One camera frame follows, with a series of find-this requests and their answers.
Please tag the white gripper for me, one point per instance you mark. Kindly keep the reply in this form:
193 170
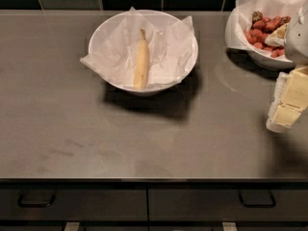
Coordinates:
297 39

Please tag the yellow banana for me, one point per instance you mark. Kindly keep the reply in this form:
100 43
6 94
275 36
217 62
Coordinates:
142 63

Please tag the white paper liner right bowl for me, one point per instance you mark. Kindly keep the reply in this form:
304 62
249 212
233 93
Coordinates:
270 8

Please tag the pile of red strawberries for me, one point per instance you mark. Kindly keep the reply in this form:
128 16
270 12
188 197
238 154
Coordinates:
261 27

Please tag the right dark drawer front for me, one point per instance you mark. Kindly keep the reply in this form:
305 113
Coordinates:
224 205

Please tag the dark drawer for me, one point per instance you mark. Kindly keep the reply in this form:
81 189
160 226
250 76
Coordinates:
224 205
101 205

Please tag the left dark drawer front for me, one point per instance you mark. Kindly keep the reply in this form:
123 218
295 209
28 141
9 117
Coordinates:
101 205

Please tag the right black drawer handle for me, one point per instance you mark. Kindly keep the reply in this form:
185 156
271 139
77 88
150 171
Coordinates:
256 199

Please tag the black drawer handle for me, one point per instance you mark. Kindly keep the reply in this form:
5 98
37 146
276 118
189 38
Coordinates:
35 200
256 199

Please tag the left black drawer handle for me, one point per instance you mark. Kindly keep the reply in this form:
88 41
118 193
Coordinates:
35 200

